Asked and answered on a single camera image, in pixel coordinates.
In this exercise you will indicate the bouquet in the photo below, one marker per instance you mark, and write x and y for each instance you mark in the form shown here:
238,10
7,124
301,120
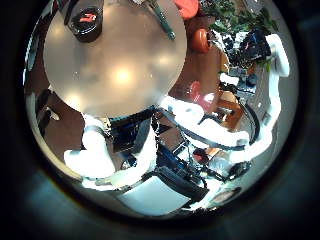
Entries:
164,20

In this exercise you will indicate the green leafy plant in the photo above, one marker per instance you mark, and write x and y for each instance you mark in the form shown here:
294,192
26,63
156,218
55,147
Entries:
233,16

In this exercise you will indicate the red plastic device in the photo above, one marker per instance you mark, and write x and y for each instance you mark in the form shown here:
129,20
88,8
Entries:
199,95

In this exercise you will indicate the round silver metal disc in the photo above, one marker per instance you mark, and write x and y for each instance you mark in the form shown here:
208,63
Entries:
86,20

